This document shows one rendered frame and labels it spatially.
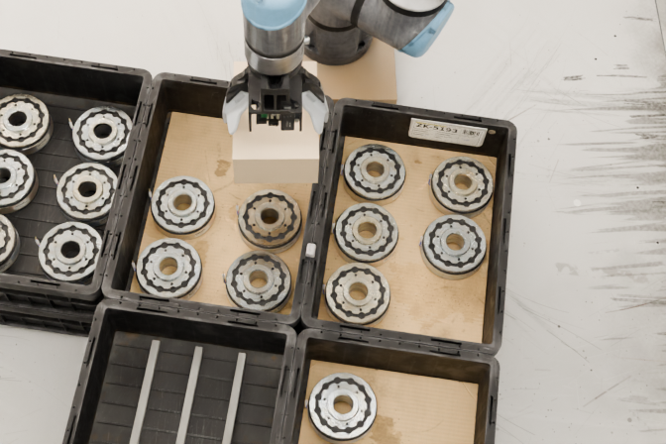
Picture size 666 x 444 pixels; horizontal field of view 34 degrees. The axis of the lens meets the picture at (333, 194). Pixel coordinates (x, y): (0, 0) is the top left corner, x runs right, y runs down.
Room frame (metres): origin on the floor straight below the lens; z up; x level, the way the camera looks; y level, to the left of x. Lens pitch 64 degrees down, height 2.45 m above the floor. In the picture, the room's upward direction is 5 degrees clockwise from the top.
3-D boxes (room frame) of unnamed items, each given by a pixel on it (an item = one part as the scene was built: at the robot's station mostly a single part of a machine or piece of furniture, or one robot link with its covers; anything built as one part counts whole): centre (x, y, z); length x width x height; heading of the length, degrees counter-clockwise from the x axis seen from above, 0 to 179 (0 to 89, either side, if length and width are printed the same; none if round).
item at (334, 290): (0.61, -0.05, 0.86); 0.10 x 0.10 x 0.01
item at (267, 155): (0.78, 0.09, 1.08); 0.16 x 0.12 x 0.07; 7
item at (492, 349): (0.72, -0.13, 0.92); 0.40 x 0.30 x 0.02; 177
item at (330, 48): (1.19, 0.03, 0.78); 0.15 x 0.15 x 0.10
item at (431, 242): (0.71, -0.20, 0.86); 0.10 x 0.10 x 0.01
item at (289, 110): (0.75, 0.09, 1.24); 0.09 x 0.08 x 0.12; 7
